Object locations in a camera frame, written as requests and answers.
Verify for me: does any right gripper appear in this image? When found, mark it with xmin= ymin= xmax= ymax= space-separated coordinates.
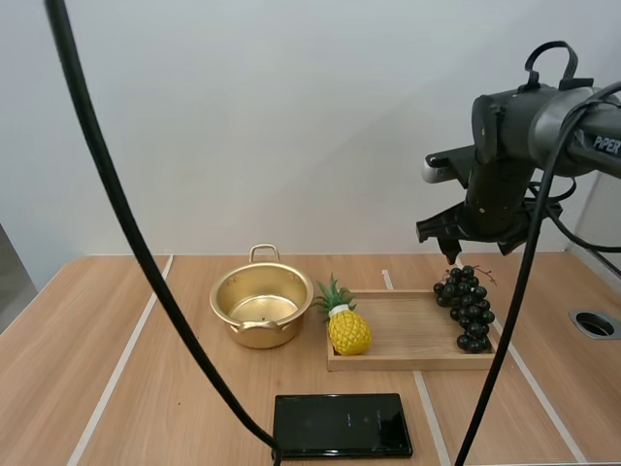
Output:
xmin=415 ymin=201 xmax=565 ymax=266

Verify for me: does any bunch of dark toy grapes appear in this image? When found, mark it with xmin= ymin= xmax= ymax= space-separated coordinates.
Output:
xmin=432 ymin=264 xmax=500 ymax=354

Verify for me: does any shallow wooden tray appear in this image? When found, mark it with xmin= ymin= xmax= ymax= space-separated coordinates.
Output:
xmin=326 ymin=288 xmax=498 ymax=374

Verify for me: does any yellow toy pineapple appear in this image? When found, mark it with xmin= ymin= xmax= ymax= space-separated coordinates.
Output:
xmin=311 ymin=273 xmax=375 ymax=357

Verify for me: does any black smartphone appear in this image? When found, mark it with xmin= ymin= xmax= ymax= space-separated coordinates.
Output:
xmin=272 ymin=392 xmax=414 ymax=460

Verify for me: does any black cable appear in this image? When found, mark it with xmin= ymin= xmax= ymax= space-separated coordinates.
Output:
xmin=44 ymin=0 xmax=281 ymax=466
xmin=525 ymin=41 xmax=580 ymax=91
xmin=453 ymin=81 xmax=621 ymax=466
xmin=531 ymin=180 xmax=621 ymax=254

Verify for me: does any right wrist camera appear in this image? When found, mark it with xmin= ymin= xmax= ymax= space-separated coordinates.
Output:
xmin=421 ymin=144 xmax=475 ymax=189

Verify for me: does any gold pot with two handles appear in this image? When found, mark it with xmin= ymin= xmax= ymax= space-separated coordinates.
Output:
xmin=209 ymin=244 xmax=315 ymax=350

